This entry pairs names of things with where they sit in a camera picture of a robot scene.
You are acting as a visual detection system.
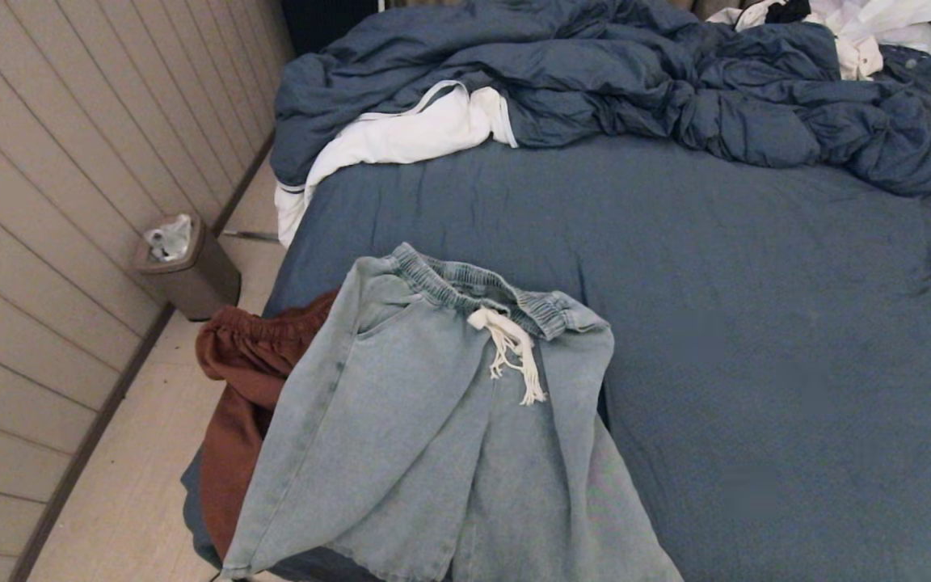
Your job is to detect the light blue denim shorts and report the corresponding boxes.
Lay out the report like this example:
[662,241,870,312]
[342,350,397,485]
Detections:
[219,242,685,582]

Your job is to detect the brown shorts with white print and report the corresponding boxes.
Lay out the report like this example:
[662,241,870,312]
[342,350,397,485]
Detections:
[195,289,343,563]

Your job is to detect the white clothes pile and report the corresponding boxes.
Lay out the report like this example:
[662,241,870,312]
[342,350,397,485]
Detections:
[706,0,931,80]

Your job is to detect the crumpled blue duvet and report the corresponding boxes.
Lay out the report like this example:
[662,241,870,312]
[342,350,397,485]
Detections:
[269,0,931,196]

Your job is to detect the brown trash bin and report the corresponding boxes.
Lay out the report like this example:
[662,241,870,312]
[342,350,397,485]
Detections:
[133,213,242,322]

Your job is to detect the clear plastic bag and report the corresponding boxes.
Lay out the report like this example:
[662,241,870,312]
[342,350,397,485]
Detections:
[143,213,192,262]

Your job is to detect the black furniture panel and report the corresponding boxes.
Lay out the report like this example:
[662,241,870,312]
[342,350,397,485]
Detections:
[281,0,385,56]

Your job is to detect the bed with blue sheet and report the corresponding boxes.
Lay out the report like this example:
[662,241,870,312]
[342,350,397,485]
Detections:
[180,133,931,582]

